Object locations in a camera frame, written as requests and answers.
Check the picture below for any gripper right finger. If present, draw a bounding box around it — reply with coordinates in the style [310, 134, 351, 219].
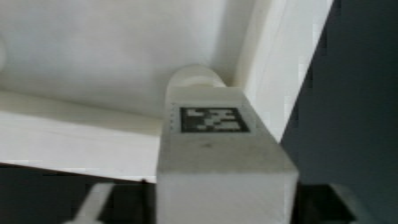
[296, 184, 374, 224]

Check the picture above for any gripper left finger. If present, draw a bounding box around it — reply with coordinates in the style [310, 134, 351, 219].
[61, 182, 157, 224]

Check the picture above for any white leg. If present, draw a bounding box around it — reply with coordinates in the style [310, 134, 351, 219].
[157, 65, 299, 224]

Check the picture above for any white square tabletop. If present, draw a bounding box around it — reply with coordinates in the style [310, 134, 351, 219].
[0, 0, 336, 180]

